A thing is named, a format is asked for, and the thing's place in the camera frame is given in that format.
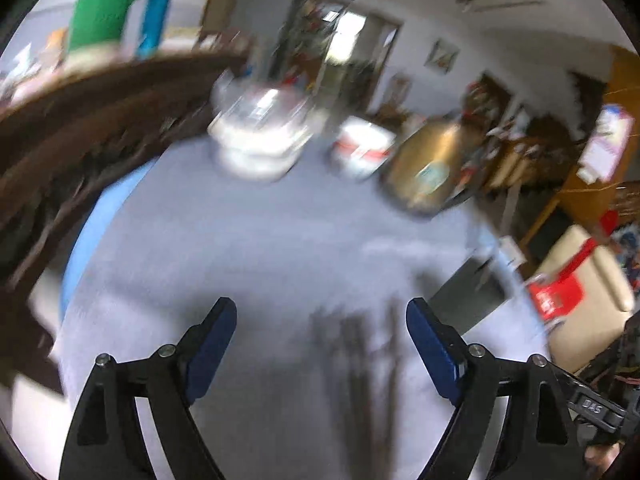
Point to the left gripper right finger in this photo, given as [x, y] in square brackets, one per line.
[538, 440]

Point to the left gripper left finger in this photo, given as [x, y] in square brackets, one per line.
[105, 440]

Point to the red child chair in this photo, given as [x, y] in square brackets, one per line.
[556, 295]

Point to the chopsticks lying on cloth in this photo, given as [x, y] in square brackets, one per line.
[361, 366]

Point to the grey table cloth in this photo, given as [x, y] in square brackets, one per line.
[164, 243]

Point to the gold electric kettle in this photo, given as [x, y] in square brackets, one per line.
[423, 175]

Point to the dark wooden sideboard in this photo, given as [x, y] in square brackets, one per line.
[60, 148]

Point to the stacked red white bowls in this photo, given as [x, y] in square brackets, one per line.
[360, 148]

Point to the white pot with plastic bag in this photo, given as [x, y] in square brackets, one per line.
[260, 130]

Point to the green thermos flask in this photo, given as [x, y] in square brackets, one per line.
[97, 22]

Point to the blue thermos bottle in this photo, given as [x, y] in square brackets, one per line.
[153, 23]

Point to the grey refrigerator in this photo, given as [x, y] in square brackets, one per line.
[268, 23]

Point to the wall calendar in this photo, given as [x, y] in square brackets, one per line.
[606, 145]

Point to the framed wall picture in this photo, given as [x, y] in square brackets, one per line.
[442, 56]

